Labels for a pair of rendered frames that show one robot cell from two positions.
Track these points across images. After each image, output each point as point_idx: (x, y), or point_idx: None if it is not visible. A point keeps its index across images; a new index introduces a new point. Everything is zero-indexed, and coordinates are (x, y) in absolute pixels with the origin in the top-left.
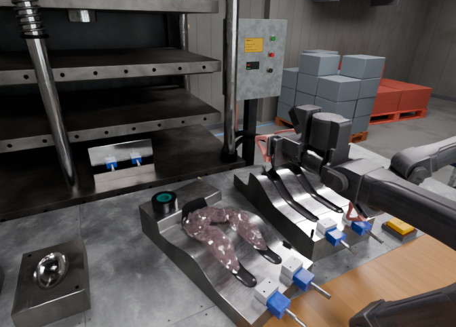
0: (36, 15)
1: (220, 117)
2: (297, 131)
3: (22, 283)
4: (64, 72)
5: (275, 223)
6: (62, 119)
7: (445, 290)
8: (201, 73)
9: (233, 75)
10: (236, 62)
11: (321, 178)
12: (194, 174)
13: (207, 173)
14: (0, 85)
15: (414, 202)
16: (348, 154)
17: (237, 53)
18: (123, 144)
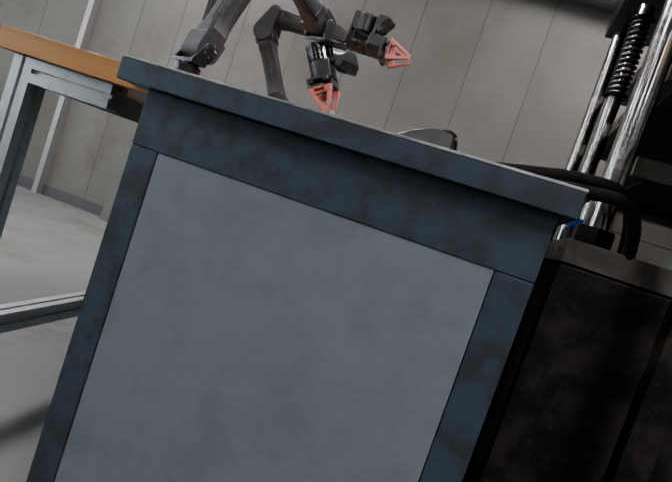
0: (613, 76)
1: (634, 167)
2: (380, 35)
3: None
4: (612, 126)
5: None
6: (584, 167)
7: (277, 51)
8: (667, 96)
9: (639, 72)
10: (650, 49)
11: (349, 47)
12: (553, 242)
13: (554, 247)
14: (605, 148)
15: None
16: (348, 29)
17: (657, 32)
18: (587, 204)
